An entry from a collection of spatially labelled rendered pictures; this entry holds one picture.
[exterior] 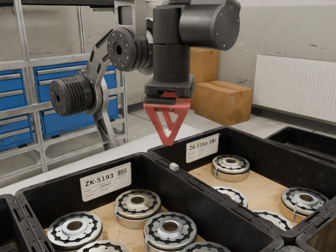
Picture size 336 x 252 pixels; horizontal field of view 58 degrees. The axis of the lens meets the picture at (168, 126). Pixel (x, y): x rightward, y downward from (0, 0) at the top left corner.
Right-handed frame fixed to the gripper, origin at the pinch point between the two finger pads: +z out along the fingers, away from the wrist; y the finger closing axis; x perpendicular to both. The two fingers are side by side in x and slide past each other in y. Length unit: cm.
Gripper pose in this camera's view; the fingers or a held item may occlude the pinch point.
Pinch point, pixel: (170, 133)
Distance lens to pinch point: 50.3
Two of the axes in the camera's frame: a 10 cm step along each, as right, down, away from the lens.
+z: -0.1, 9.4, 3.5
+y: 1.6, -3.5, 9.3
